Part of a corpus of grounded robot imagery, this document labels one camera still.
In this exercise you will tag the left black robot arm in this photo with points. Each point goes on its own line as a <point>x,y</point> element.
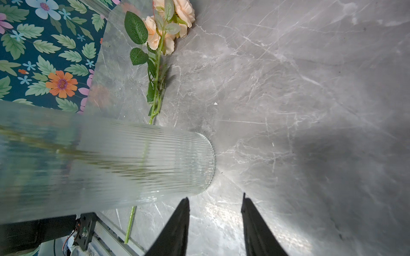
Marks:
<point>26,236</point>

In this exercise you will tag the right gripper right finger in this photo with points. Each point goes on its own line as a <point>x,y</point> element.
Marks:
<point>259,239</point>

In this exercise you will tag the artificial flower bunch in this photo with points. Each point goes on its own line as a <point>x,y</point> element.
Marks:
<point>155,36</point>

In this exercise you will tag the aluminium mounting rail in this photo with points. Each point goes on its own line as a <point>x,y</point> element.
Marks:
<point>108,240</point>

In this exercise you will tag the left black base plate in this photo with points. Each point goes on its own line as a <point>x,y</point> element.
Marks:
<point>85,227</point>

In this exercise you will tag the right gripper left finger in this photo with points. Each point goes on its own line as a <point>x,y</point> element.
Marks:
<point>173,239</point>

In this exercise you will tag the clear glass vase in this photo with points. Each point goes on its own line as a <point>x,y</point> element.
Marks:
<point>55,163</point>

